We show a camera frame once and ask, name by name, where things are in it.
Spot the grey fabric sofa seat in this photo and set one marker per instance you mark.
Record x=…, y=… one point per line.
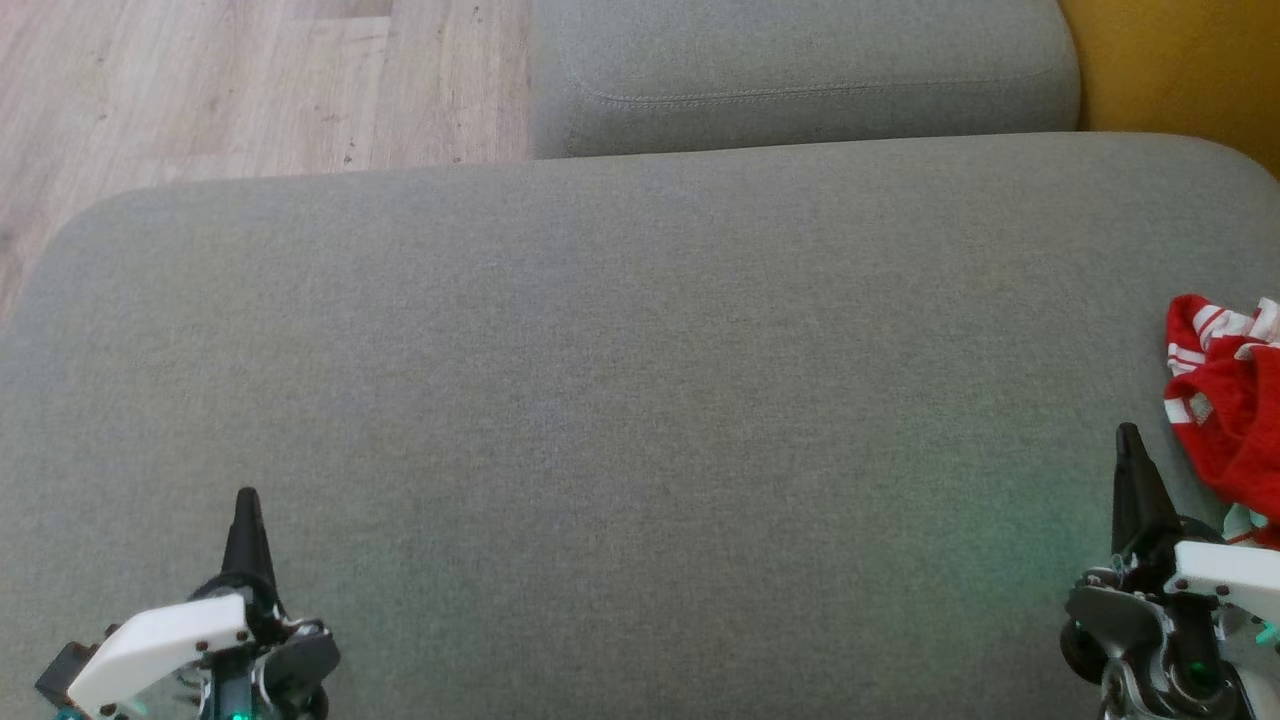
x=640, y=400

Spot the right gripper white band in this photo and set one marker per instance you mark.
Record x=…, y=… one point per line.
x=1180, y=640

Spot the red white-striped shorts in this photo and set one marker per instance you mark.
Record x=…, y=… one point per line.
x=1245, y=440

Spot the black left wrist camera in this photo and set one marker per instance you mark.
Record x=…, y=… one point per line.
x=65, y=678

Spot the grey fabric sofa cushion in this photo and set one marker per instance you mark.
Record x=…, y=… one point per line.
x=800, y=70

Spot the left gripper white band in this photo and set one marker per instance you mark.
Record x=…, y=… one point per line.
x=160, y=650

